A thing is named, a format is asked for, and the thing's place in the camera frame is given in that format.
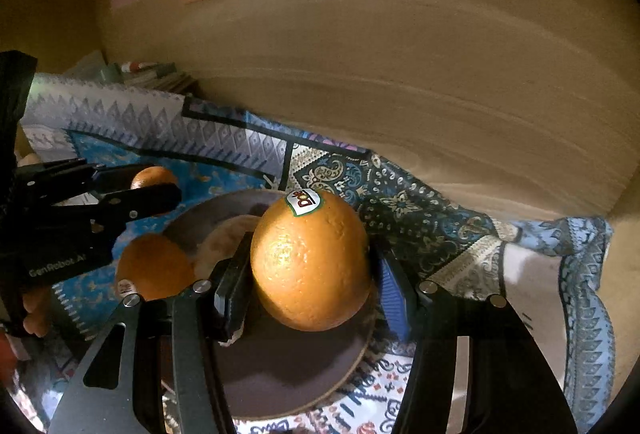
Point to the small orange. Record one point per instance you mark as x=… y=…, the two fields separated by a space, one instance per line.
x=154 y=176

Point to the person's left hand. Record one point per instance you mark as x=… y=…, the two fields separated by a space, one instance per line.
x=36 y=311

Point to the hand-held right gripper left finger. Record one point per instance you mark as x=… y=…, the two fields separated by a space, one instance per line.
x=234 y=286

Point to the printed blanket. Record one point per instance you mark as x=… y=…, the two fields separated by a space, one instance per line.
x=425 y=214

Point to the dark brown round plate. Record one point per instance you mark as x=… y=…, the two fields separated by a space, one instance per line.
x=285 y=366

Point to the large orange with sticker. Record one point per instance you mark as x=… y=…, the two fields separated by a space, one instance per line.
x=310 y=259

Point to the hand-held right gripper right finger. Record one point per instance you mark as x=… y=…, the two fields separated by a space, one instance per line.
x=395 y=301

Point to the tan round fruit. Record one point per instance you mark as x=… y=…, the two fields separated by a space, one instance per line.
x=222 y=239

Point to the stack of books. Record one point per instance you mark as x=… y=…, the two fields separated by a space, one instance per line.
x=145 y=74

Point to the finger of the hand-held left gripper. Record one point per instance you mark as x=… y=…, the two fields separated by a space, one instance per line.
x=95 y=176
x=140 y=205

